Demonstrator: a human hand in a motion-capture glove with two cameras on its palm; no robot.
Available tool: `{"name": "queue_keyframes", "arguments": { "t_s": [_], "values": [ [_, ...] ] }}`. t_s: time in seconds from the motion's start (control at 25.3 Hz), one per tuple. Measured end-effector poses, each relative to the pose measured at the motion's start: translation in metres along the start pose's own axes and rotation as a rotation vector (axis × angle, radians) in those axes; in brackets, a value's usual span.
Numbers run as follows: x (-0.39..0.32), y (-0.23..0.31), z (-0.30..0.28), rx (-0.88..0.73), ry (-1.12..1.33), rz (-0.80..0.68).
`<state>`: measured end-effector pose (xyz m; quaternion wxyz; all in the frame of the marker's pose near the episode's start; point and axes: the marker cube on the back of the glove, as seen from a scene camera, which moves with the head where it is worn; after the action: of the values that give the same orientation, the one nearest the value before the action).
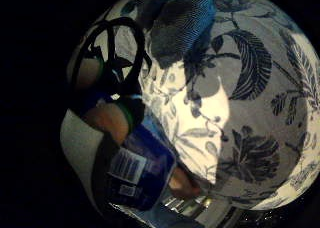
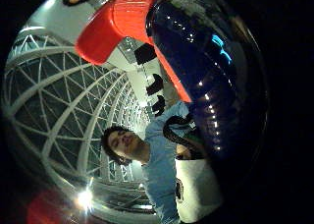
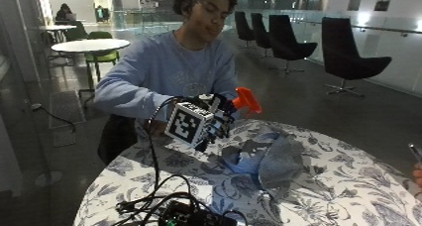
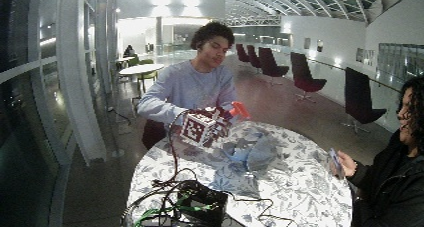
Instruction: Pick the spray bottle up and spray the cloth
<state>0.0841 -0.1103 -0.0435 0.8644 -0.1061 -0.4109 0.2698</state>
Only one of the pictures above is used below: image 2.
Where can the black ceiling fixture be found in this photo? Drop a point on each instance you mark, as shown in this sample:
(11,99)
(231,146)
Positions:
(145,53)
(155,85)
(159,105)

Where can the the person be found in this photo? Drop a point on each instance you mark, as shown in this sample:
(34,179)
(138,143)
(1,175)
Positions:
(160,175)

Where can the white box with black print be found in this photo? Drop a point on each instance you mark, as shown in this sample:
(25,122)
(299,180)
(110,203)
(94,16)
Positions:
(199,191)

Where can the bright ceiling lamp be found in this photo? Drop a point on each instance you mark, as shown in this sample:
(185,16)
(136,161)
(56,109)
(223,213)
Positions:
(85,199)

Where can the red blurred object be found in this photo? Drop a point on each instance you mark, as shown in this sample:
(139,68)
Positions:
(44,209)

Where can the white lattice roof frame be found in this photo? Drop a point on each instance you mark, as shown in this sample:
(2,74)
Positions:
(59,99)

